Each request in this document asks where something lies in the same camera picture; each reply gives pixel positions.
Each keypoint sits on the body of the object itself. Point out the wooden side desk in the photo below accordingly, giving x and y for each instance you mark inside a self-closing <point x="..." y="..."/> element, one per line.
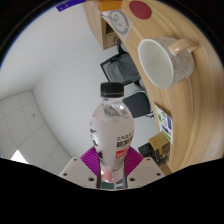
<point x="96" y="26"/>

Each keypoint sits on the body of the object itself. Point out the speckled white mug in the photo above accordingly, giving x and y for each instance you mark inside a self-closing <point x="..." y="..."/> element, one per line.
<point x="176" y="63"/>

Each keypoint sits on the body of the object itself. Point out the dark grey office chair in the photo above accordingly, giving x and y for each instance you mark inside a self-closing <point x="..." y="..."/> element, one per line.
<point x="137" y="104"/>

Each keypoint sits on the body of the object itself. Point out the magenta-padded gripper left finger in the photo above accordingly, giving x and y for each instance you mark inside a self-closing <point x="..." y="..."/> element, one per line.
<point x="78" y="170"/>

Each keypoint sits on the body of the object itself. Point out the white green purple leaflet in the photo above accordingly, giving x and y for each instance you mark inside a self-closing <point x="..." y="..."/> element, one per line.
<point x="165" y="125"/>

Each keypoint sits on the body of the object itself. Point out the flat round red coaster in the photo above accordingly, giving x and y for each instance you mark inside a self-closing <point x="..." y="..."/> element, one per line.
<point x="140" y="10"/>

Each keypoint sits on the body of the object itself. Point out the wooden holder with black boxes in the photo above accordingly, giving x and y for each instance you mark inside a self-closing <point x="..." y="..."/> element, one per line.
<point x="160" y="150"/>

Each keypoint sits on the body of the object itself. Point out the clear black-capped drink bottle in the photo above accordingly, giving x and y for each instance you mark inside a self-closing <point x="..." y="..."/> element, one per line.
<point x="111" y="133"/>

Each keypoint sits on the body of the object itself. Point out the black mesh office chair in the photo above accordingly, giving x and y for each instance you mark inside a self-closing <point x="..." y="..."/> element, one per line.
<point x="120" y="70"/>

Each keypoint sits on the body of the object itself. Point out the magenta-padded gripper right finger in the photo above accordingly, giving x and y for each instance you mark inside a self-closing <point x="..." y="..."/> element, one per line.
<point x="145" y="170"/>

